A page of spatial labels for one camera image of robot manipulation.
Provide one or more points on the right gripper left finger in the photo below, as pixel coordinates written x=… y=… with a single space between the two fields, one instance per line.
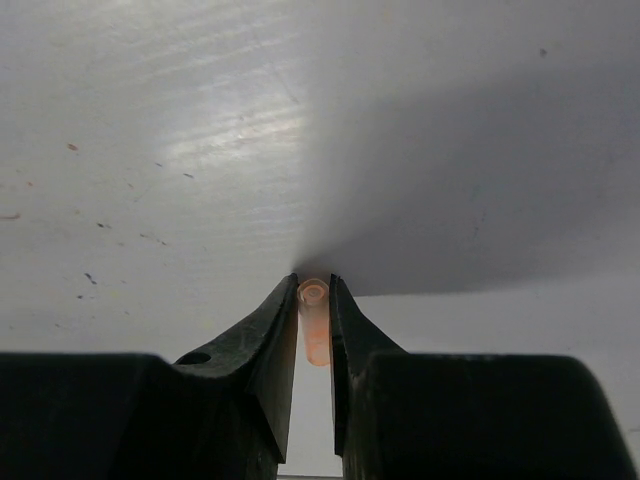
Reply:
x=221 y=411

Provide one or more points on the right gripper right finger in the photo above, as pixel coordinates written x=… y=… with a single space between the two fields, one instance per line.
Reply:
x=402 y=415

